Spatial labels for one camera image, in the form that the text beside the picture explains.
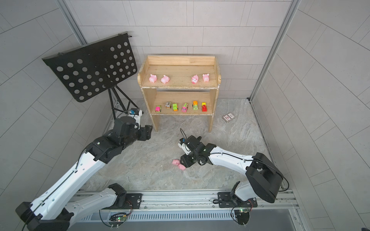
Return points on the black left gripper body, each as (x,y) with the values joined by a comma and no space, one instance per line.
(143,133)

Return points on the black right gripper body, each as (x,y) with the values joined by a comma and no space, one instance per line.
(191,158)

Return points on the pink toy pig bottom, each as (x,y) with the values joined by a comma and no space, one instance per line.
(182,167)

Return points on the pink toy pig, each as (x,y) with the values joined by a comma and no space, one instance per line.
(206,77)
(165,79)
(182,167)
(176,162)
(194,79)
(152,78)

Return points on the pink green toy car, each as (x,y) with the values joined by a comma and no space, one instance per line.
(158,109)

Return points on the red yellow toy truck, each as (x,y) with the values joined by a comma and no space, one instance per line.
(204,107)

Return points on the orange green mixer truck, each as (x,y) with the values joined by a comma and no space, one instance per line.
(195,105)

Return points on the pink green block toy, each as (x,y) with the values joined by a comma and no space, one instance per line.
(185,107)

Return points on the pink toy pig top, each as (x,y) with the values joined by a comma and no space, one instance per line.
(152,78)

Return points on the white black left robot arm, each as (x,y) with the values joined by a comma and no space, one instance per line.
(53,210)

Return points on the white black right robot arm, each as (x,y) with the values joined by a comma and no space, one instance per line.
(264,179)

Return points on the small card box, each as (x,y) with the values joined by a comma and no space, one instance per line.
(228,117)

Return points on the wooden two-tier shelf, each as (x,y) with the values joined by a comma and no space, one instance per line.
(180,90)

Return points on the black perforated music stand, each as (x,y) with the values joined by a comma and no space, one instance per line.
(97,67)

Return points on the right controller board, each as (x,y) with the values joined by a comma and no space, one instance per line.
(241,217)

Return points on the controller board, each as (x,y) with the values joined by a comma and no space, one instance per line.
(241,217)
(119,217)

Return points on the left controller board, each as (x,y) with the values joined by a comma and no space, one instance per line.
(119,217)

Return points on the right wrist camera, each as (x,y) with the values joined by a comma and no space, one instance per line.
(183,146)

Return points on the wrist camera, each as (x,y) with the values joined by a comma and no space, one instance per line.
(136,113)
(183,146)

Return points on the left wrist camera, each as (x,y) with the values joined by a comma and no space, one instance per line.
(136,113)

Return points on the aluminium mounting rail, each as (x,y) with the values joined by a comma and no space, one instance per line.
(186,200)

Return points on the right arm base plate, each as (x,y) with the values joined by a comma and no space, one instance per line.
(226,200)

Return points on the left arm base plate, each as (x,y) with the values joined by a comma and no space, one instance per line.
(131,201)

